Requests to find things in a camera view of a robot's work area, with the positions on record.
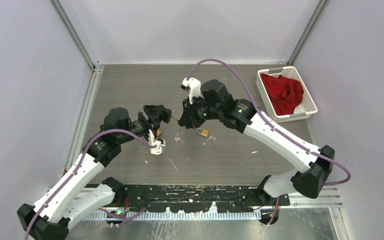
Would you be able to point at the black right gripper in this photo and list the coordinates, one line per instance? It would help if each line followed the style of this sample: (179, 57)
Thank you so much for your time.
(188, 118)

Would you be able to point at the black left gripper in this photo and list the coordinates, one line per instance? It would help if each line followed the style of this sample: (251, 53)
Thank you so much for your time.
(154, 118)

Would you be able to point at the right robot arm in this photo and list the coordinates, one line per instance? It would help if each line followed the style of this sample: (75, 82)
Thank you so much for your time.
(212, 101)

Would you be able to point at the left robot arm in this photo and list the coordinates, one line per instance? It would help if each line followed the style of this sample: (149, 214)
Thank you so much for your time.
(58, 211)

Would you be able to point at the silver key bunch centre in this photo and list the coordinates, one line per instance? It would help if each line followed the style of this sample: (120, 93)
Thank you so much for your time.
(177, 138)

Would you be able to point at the small silver key bunch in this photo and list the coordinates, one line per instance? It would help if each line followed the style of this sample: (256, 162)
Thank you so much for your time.
(212, 138)

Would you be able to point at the small brass padlock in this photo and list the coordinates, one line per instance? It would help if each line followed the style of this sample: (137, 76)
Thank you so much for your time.
(203, 132)

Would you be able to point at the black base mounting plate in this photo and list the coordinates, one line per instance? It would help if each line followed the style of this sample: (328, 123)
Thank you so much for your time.
(190, 198)

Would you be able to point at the white perforated plastic basket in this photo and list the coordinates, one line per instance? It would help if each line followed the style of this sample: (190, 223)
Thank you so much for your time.
(303, 111)

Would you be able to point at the red cloth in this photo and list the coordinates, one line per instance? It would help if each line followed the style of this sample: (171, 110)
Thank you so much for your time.
(284, 93)

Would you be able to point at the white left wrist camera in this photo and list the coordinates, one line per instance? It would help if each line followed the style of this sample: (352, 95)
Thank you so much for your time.
(157, 145)

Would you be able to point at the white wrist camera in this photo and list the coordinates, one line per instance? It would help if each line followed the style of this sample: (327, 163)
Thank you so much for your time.
(193, 87)
(157, 145)

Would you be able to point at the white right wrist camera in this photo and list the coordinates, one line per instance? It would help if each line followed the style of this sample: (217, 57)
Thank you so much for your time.
(193, 87)

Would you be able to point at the aluminium front rail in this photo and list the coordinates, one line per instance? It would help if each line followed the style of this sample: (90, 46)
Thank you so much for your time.
(119, 214)

